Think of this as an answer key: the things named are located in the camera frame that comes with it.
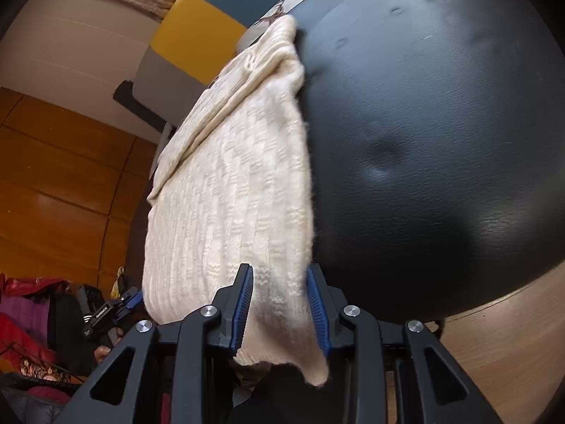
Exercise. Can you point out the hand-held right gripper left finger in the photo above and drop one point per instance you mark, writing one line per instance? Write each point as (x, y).
(245, 309)

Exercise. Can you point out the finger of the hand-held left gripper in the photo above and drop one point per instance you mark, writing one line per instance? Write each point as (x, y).
(132, 301)

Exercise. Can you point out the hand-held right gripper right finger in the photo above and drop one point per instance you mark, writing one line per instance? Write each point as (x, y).
(315, 313)

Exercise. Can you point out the cream knit sweater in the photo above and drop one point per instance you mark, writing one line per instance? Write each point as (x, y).
(229, 185)

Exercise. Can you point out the person's left hand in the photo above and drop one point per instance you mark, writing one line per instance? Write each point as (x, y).
(102, 354)

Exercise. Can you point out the yellow object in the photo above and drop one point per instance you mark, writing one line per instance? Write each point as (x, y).
(118, 280)

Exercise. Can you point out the black cloth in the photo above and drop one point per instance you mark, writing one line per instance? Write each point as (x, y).
(66, 331)

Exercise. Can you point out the purple cloth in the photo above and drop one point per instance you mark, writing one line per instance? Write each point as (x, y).
(26, 313)

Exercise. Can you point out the red floral cloth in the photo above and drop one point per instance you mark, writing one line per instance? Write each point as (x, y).
(26, 344)

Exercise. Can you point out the wooden wardrobe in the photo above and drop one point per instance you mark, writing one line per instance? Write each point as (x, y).
(53, 176)

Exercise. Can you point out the deer print cushion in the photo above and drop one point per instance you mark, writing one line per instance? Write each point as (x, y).
(265, 20)

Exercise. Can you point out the grey yellow blue sofa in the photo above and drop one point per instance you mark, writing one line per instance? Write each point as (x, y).
(198, 17)

